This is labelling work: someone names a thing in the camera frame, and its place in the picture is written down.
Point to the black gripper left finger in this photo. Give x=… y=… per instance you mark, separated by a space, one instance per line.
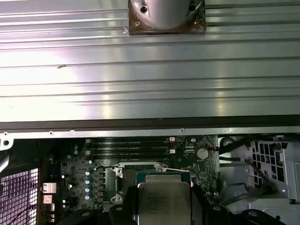
x=124 y=215

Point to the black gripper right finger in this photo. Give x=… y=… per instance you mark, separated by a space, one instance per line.
x=199 y=215

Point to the silver CPU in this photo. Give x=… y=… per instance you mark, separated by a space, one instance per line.
x=161 y=201

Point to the metal locking lever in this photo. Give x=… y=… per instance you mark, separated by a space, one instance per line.
x=178 y=170

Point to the CPU socket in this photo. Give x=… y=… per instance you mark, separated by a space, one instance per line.
x=119 y=171

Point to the black RAM slot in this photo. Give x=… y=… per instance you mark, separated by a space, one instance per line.
x=129 y=151
x=129 y=146
x=129 y=140
x=129 y=156

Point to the green motherboard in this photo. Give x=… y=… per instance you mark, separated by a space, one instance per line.
x=206 y=178

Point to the round coin battery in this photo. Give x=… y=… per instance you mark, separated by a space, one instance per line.
x=202 y=153

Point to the metal rear port block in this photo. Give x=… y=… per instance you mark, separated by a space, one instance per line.
x=49 y=188

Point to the black PC case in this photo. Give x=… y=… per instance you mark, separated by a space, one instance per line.
x=140 y=132

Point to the silver metal drive cage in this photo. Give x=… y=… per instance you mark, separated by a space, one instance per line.
x=288 y=164

